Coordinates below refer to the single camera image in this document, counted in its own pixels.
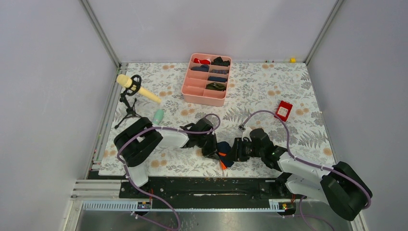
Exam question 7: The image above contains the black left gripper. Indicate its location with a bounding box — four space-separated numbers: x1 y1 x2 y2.
196 133 223 161

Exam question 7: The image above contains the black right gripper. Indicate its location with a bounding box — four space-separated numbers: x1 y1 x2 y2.
224 138 264 162

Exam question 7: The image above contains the navy orange boxer underwear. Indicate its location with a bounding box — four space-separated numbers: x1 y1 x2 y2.
217 141 234 170

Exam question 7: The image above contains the pink compartment organizer box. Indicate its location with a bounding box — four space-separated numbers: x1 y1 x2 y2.
181 53 232 107

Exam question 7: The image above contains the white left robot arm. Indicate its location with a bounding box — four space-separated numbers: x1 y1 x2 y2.
114 117 220 198

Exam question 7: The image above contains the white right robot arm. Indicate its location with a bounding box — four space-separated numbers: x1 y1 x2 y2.
225 128 373 221

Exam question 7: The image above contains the red small box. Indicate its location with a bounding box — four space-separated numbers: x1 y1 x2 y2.
275 101 293 122

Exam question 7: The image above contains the floral table mat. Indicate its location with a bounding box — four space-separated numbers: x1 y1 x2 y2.
99 63 335 178

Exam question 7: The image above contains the mint green microphone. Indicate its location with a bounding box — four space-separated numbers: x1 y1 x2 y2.
152 109 164 125

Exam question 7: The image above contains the olive green rolled garment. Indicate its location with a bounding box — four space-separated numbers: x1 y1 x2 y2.
205 82 227 91

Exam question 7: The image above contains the blue rolled garment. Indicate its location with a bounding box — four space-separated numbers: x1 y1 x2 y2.
207 76 228 83

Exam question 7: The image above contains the striped rolled garment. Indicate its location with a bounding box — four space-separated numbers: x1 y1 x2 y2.
210 69 229 75

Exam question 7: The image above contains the navy rolled garment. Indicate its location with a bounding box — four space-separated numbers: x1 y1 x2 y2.
190 64 210 72

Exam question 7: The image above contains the black rolled garment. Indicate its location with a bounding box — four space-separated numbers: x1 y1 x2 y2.
211 56 230 66

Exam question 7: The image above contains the red rolled garment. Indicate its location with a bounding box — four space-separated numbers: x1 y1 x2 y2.
193 58 211 65

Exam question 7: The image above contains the black tripod microphone stand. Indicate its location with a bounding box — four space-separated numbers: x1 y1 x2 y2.
115 89 141 129

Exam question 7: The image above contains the yellow microphone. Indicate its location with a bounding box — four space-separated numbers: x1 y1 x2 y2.
116 74 162 103

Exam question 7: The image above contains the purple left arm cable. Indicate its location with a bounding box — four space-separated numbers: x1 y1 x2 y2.
116 113 222 231

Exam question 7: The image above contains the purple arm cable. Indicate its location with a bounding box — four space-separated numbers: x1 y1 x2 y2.
116 113 222 231
239 110 373 231

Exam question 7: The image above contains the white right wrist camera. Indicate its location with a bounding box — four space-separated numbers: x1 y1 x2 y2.
242 127 252 141

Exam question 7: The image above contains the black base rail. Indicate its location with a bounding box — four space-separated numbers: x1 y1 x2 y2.
118 176 307 209

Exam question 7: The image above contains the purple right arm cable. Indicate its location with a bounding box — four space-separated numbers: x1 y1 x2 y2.
239 110 373 231

